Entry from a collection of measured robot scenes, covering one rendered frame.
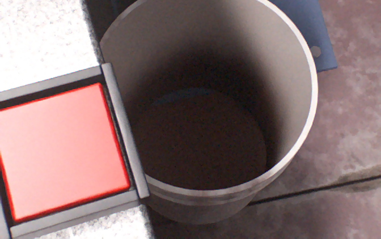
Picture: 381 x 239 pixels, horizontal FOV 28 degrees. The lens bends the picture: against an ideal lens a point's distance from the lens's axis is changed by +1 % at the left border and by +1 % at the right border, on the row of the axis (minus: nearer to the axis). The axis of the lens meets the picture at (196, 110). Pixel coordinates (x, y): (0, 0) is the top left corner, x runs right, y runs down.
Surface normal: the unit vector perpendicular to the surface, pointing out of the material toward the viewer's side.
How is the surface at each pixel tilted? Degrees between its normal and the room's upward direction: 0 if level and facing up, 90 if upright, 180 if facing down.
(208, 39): 87
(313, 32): 0
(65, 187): 0
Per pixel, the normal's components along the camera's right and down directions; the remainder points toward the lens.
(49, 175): 0.02, -0.30
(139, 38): 0.64, 0.72
